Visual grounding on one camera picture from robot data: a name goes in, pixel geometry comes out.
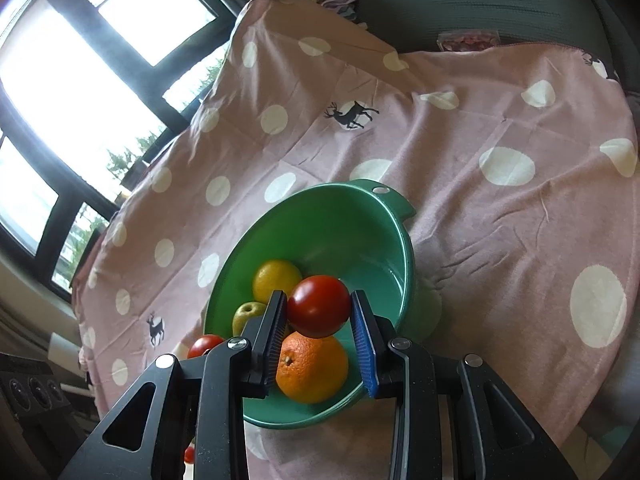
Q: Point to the red tomato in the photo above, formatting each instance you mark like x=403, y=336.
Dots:
x=189, y=455
x=317, y=305
x=204, y=346

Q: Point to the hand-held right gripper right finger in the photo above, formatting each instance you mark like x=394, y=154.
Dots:
x=362, y=347

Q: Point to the orange citrus fruit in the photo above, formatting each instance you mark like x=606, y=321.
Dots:
x=312, y=367

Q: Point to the green apple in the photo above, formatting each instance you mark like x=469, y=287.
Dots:
x=247, y=316

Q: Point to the pink polka dot tablecloth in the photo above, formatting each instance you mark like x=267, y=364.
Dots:
x=475, y=235

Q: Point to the black speaker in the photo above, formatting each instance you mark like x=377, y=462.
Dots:
x=35, y=392

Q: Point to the green plastic basin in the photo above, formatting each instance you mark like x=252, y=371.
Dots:
x=325, y=230

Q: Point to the yellow citrus fruit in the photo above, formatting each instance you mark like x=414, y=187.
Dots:
x=277, y=280

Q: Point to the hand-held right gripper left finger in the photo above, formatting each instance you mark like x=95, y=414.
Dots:
x=272, y=345

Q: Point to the black window frame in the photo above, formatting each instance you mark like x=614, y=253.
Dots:
x=150, y=72

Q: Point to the dark green cushion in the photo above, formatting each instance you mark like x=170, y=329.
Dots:
x=475, y=0

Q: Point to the pink snack packet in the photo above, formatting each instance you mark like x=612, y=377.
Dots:
x=467, y=41

